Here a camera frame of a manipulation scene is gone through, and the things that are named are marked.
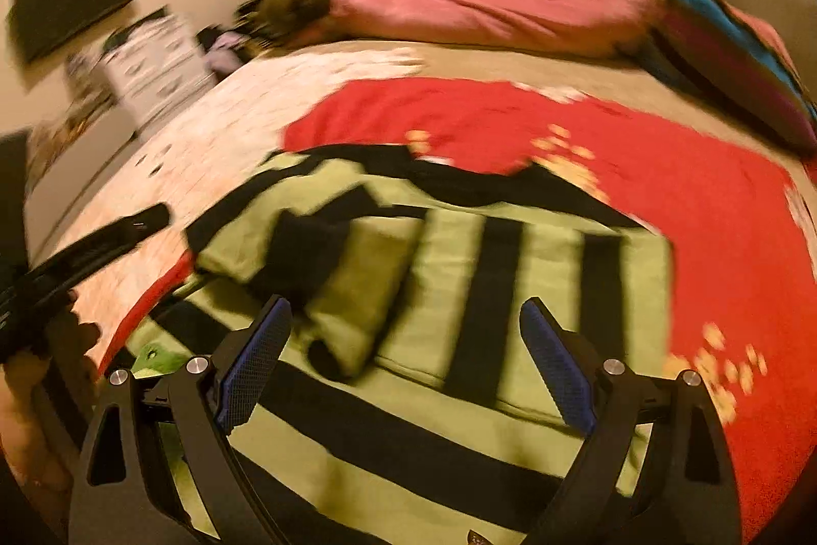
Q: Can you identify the green black striped shirt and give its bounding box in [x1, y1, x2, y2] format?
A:
[128, 149, 678, 545]

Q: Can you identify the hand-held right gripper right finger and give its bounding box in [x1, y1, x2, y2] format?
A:
[518, 296, 744, 545]

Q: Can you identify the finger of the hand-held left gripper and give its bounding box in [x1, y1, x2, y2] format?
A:
[26, 203, 172, 297]

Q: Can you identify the colourful striped pillow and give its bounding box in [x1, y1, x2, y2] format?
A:
[638, 0, 817, 156]

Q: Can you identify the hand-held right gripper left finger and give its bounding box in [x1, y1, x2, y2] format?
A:
[69, 295, 295, 545]

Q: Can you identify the brown fur coat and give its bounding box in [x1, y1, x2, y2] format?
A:
[239, 0, 448, 53]

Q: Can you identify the pink duvet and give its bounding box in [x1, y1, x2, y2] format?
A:
[328, 0, 668, 61]

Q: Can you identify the pile of clothes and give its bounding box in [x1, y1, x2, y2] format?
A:
[195, 25, 257, 74]

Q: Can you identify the red floral blanket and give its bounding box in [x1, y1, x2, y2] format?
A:
[95, 76, 817, 542]

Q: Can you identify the white fluffy blanket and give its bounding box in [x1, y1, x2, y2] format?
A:
[29, 48, 427, 367]

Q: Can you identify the beige bed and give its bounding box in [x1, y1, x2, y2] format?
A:
[26, 37, 817, 240]

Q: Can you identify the white drawer chest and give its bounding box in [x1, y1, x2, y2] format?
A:
[99, 9, 218, 128]

